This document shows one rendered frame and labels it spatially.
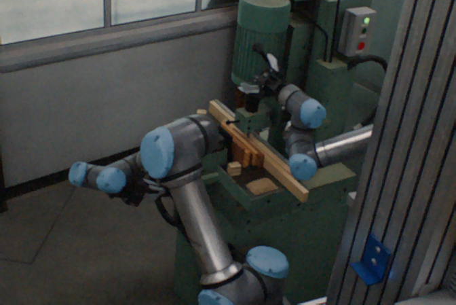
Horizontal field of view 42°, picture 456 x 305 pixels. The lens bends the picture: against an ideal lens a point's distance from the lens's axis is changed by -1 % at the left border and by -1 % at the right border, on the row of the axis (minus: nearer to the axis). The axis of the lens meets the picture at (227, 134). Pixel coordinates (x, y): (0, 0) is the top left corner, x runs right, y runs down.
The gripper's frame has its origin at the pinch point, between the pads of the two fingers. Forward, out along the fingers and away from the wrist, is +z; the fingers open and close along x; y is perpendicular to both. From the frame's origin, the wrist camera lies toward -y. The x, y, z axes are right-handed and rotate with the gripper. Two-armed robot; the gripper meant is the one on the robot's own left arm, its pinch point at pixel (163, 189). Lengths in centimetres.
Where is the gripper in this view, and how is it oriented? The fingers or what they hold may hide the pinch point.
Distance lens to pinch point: 210.4
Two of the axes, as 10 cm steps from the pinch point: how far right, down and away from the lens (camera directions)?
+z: 6.9, 2.5, 6.8
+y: -5.1, 8.4, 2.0
